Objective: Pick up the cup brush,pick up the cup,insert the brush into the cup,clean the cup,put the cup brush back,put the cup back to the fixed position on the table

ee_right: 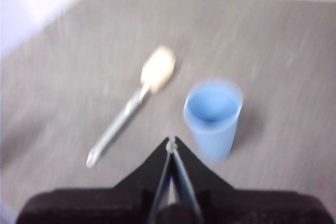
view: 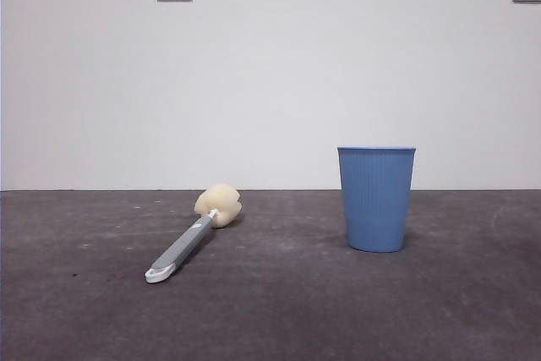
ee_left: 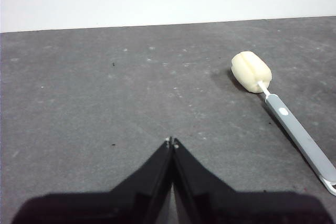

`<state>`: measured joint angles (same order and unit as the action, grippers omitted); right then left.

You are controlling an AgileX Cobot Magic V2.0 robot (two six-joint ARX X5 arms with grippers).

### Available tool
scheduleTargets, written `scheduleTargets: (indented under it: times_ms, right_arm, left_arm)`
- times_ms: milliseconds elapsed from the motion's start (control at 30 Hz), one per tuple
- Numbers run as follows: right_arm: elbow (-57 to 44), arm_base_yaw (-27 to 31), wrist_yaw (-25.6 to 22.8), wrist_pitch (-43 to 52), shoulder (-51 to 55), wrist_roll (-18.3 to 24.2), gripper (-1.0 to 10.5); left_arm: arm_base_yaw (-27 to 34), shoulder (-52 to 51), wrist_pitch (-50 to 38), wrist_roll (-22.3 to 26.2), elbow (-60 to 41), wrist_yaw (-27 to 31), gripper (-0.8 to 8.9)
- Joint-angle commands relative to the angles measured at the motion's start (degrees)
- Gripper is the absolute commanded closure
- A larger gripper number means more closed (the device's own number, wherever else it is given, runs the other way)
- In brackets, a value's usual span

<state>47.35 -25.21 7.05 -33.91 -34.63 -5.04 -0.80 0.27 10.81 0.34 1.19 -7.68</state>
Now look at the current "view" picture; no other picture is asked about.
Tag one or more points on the blue ribbed plastic cup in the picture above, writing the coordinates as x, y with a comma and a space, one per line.
376, 209

